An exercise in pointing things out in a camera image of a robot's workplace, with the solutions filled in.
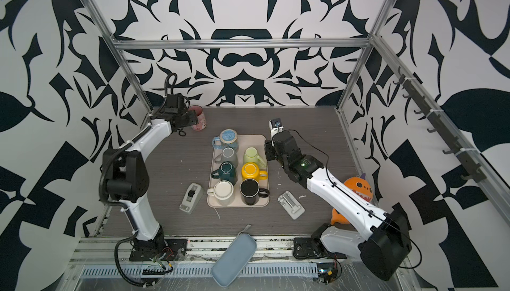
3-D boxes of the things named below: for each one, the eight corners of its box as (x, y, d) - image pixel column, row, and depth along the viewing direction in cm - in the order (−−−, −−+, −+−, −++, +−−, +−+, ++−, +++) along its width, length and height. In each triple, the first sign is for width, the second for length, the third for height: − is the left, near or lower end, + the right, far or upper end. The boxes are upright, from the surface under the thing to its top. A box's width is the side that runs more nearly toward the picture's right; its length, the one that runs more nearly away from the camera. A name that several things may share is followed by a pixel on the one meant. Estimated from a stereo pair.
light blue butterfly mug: (215, 154, 101) (211, 141, 92) (216, 141, 105) (213, 128, 97) (237, 154, 101) (235, 141, 92) (238, 141, 106) (237, 128, 97)
